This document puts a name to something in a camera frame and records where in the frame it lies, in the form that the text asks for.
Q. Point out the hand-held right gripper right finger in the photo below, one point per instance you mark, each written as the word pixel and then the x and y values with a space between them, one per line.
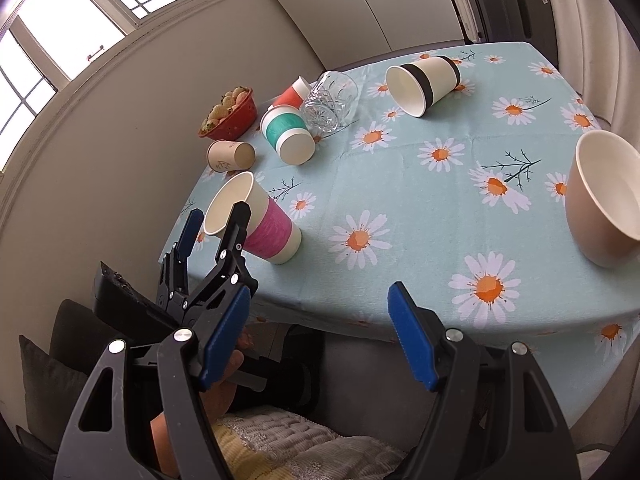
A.
pixel 414 340

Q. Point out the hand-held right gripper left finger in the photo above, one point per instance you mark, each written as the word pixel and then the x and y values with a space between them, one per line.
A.
pixel 224 340

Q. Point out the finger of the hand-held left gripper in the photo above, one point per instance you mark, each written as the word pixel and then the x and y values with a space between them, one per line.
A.
pixel 239 225
pixel 189 232

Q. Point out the pink paper cup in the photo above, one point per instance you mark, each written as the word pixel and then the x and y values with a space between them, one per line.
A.
pixel 272 232

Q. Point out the person's left forearm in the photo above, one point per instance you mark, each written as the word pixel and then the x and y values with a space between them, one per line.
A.
pixel 162 440

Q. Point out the small beige paper cup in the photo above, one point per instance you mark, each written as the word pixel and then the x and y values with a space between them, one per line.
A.
pixel 225 155

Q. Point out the green paper cup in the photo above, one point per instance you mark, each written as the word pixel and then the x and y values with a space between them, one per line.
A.
pixel 282 127

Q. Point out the orange paper cup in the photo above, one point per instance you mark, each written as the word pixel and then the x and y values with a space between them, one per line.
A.
pixel 290 94

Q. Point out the white cup with black band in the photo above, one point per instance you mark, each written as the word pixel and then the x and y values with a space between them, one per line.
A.
pixel 440 80

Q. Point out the person's left hand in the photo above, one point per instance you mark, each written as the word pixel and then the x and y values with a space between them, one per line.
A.
pixel 225 392

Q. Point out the red plastic basket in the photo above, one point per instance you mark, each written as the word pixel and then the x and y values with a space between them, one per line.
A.
pixel 236 122

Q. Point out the dark grey cushion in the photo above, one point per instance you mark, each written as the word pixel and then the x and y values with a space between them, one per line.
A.
pixel 45 385

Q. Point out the pile of strawberries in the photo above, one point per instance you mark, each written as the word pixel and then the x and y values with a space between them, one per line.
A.
pixel 223 109

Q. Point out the quilted cream seat pad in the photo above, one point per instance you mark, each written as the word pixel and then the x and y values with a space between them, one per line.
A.
pixel 300 440

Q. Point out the daisy print blue tablecloth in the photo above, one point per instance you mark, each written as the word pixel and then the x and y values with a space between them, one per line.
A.
pixel 425 210

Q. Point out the clear cut glass tumbler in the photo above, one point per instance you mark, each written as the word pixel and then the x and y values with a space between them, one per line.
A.
pixel 326 101

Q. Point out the beige ceramic bowl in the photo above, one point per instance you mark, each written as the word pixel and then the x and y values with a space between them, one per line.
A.
pixel 590 210

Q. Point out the beige cabinet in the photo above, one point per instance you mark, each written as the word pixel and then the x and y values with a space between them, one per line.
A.
pixel 360 0

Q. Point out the white framed window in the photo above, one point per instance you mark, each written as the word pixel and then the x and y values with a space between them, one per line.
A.
pixel 60 10

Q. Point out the dark tall cabinet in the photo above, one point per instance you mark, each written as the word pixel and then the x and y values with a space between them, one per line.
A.
pixel 520 10

